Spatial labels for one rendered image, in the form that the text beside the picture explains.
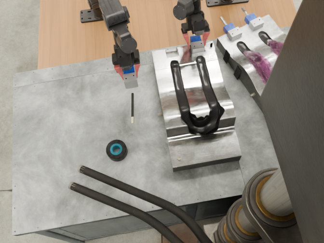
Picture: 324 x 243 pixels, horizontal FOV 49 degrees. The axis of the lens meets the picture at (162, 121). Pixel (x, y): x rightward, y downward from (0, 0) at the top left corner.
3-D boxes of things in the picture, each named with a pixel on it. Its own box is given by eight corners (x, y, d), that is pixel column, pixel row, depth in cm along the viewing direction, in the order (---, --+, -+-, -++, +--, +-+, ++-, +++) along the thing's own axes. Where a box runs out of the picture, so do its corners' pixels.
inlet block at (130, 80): (121, 60, 143) (119, 53, 138) (133, 59, 144) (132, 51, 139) (126, 88, 138) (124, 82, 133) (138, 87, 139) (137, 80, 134)
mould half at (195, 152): (153, 62, 155) (150, 45, 143) (211, 53, 155) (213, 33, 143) (173, 171, 135) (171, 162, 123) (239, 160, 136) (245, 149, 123)
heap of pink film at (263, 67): (238, 54, 148) (241, 43, 140) (274, 37, 150) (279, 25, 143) (273, 103, 138) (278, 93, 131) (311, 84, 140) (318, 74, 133)
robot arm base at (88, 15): (119, 6, 159) (118, -6, 162) (75, 11, 159) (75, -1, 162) (122, 18, 166) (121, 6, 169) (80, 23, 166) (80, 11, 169)
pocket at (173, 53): (165, 54, 150) (165, 48, 147) (177, 51, 150) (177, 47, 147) (167, 62, 149) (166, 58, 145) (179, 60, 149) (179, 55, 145)
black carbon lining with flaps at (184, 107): (168, 63, 146) (167, 50, 138) (206, 57, 147) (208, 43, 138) (183, 141, 133) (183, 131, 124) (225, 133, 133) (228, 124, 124)
